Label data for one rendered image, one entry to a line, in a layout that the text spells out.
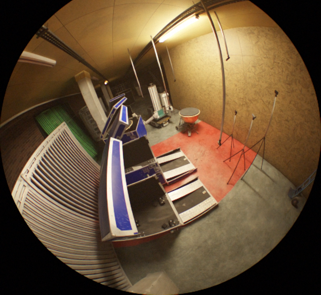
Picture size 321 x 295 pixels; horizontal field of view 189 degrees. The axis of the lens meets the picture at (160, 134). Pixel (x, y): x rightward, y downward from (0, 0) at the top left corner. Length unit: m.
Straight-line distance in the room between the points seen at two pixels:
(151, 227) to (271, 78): 3.74
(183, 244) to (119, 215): 1.79
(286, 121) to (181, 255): 3.33
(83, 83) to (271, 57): 4.89
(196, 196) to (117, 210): 1.86
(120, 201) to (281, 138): 3.06
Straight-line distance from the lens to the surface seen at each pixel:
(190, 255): 2.24
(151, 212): 2.08
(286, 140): 2.97
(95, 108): 3.56
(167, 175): 2.30
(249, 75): 2.73
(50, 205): 1.97
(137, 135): 2.68
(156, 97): 4.05
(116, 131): 1.16
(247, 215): 2.48
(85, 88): 3.59
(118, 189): 0.57
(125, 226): 0.50
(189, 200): 2.17
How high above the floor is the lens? 2.13
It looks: 34 degrees down
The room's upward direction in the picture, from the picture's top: 17 degrees counter-clockwise
